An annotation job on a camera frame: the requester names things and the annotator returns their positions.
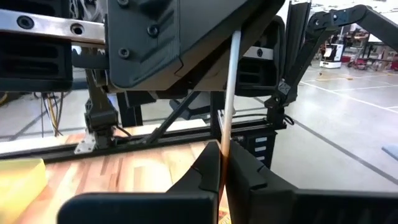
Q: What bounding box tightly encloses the bundle of coloured wires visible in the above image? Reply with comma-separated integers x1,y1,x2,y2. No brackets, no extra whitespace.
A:
39,91,65,138

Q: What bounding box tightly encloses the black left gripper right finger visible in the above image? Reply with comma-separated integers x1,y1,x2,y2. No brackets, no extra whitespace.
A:
226,141,398,224

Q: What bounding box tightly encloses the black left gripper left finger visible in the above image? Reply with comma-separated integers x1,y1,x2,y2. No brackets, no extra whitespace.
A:
57,140,222,224

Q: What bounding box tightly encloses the silver corner bracket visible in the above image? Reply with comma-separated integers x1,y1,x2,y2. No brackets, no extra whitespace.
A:
73,132,97,156

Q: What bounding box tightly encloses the yellow translucent plastic bin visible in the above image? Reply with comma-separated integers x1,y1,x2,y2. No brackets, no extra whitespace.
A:
0,157,48,224

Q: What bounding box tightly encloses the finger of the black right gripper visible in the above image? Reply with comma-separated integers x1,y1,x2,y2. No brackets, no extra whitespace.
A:
107,0,249,90
149,0,285,93

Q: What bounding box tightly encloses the small electronics control box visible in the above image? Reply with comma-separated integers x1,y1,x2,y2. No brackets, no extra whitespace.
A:
245,130,278,170

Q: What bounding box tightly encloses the thin silver metal utensil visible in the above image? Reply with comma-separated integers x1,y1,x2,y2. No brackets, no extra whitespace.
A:
217,29,243,206

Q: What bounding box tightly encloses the black aluminium table frame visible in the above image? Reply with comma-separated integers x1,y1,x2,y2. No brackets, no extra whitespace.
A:
0,67,289,164

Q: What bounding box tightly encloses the white mobile cart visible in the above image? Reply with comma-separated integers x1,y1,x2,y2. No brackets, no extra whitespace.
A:
319,42,345,69

